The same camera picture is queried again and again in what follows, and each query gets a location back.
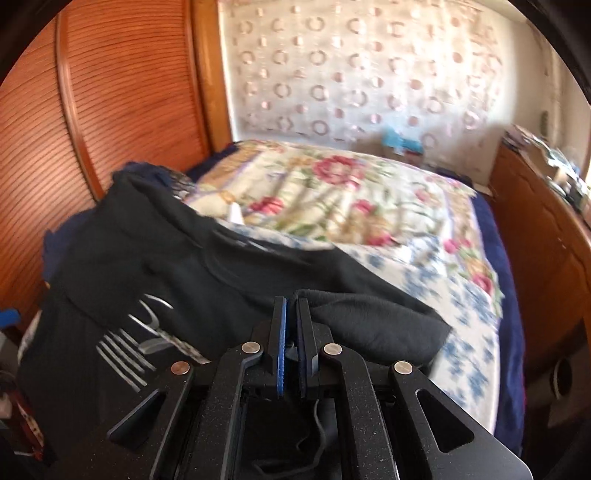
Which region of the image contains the black printed t-shirt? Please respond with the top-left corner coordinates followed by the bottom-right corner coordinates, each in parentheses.
top-left (17, 173), bottom-right (442, 458)

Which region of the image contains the blue floral white sheet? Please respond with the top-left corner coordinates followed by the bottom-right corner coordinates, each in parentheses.
top-left (233, 225), bottom-right (501, 433)

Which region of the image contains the floral bed blanket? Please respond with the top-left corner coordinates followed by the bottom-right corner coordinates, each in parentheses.
top-left (184, 139), bottom-right (505, 324)

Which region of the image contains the folded navy garment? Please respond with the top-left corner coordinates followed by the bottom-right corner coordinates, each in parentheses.
top-left (42, 162), bottom-right (195, 284)

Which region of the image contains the navy blue bed cover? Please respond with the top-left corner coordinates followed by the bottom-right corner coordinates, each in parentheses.
top-left (472, 193), bottom-right (526, 456)

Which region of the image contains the blue item on box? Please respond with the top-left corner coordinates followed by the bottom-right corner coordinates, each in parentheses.
top-left (382, 126), bottom-right (424, 154)

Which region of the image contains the wooden side cabinet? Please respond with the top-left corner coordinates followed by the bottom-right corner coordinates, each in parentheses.
top-left (489, 143), bottom-right (590, 376)

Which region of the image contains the sheer circle-pattern curtain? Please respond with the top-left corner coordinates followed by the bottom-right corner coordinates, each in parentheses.
top-left (218, 1), bottom-right (512, 158)

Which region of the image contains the clutter pile on cabinet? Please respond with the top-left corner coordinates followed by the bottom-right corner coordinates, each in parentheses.
top-left (503, 124), bottom-right (589, 214)

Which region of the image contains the wooden slatted wardrobe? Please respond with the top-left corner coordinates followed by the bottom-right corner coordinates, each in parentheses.
top-left (1, 1), bottom-right (231, 325)

